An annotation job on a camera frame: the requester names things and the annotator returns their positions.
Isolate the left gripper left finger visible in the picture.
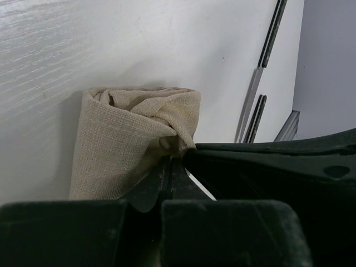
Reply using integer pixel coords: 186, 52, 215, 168
120, 156, 170, 213

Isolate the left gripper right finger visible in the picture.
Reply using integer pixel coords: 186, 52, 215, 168
166, 158, 214, 200

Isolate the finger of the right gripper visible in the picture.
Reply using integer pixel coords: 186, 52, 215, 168
183, 129, 355, 266

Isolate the beige cloth napkin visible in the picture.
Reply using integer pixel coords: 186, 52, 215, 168
69, 87, 201, 200

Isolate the steel fork black handle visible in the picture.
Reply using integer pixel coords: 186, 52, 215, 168
244, 95, 267, 144

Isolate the aluminium front rail frame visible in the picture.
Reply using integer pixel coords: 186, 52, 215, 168
274, 110, 300, 142

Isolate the steel knife black handle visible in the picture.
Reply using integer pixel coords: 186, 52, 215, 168
234, 0, 287, 143

